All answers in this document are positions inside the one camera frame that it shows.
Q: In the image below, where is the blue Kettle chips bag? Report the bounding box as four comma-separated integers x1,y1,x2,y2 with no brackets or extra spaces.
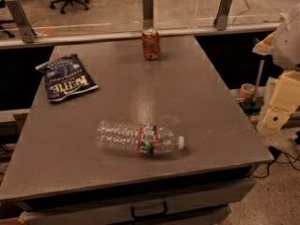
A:
36,53,99,102

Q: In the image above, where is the black drawer handle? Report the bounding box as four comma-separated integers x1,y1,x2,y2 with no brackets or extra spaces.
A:
130,202,168,220

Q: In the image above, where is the roll of masking tape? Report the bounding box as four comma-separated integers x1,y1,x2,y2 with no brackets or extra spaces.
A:
240,83,255,98

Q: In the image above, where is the black floor cable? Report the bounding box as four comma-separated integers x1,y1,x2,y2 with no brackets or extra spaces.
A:
251,145,300,179

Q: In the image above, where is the middle metal bracket post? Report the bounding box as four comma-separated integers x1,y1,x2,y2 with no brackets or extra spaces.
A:
142,0,154,28

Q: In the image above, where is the right metal bracket post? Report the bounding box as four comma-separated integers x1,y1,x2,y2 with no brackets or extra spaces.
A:
214,0,233,31

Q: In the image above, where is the clear plastic water bottle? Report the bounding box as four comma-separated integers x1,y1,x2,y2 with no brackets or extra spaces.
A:
97,120,188,156

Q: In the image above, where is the grey metal rail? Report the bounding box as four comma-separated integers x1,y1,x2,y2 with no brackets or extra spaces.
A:
0,22,280,50

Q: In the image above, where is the left metal bracket post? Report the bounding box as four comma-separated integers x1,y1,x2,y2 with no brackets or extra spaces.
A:
6,0,37,43

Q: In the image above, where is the metal bracket post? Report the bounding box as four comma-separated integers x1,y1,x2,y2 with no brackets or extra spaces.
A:
6,0,37,43
142,0,154,28
214,0,233,31

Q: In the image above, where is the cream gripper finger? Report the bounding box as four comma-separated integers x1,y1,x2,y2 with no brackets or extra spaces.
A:
262,70,300,129

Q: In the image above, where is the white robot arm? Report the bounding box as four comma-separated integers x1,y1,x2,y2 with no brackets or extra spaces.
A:
252,4,300,129

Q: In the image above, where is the red coke can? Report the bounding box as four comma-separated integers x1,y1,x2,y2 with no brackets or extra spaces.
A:
142,27,160,60

